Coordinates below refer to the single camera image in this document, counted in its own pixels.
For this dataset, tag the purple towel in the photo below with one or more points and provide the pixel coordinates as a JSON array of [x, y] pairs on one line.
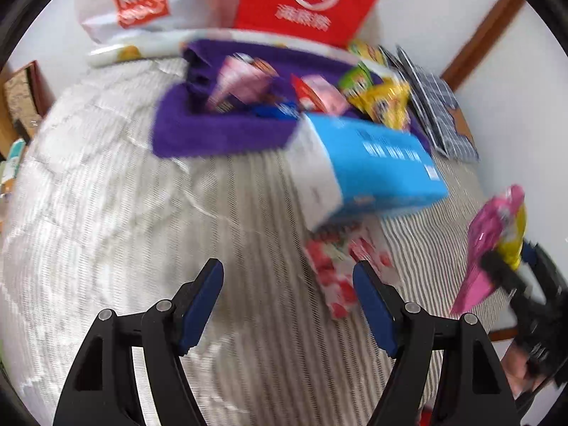
[[213, 131]]

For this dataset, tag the yellow snack packet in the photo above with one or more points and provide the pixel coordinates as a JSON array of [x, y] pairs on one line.
[[386, 102]]

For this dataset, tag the yellow green snack bag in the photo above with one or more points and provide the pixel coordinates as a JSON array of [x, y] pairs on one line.
[[368, 51]]

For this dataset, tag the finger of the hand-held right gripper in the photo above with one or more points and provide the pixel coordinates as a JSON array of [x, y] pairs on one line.
[[503, 273]]

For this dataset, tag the pink panda snack packet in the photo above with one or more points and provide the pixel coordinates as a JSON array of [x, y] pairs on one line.
[[239, 82]]

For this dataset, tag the patterned picture frame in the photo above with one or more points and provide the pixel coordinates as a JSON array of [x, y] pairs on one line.
[[22, 93]]

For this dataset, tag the green white packet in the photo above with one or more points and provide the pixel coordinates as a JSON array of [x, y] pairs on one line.
[[13, 151]]

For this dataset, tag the blue tissue pack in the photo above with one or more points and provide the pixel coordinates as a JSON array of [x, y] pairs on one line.
[[377, 164]]

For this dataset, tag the striped grey mattress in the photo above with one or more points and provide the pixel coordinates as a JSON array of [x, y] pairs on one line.
[[133, 230]]

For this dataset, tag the brown wooden door frame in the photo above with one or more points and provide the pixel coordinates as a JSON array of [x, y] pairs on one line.
[[483, 40]]

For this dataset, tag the red paper bag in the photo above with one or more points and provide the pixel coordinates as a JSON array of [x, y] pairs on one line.
[[310, 0]]

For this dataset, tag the green snack packet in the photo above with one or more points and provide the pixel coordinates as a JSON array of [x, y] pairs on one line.
[[357, 80]]

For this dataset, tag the person's right hand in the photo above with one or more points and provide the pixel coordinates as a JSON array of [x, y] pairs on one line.
[[517, 370]]

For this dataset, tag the white printed roll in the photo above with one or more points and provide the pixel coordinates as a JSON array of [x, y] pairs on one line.
[[133, 51]]

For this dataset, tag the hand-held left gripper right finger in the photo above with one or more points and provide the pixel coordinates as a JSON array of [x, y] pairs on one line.
[[375, 306]]

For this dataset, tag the red white candy packet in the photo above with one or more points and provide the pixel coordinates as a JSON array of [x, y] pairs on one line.
[[341, 266]]

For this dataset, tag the small blue snack packet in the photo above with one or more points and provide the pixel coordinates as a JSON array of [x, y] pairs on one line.
[[275, 108]]

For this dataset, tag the white plastic bag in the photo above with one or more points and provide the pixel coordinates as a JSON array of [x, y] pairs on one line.
[[133, 4]]

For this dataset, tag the blue checked cloth with star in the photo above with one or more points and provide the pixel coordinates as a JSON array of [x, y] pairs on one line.
[[439, 111]]

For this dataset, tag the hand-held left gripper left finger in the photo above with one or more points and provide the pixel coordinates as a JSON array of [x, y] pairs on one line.
[[202, 306]]

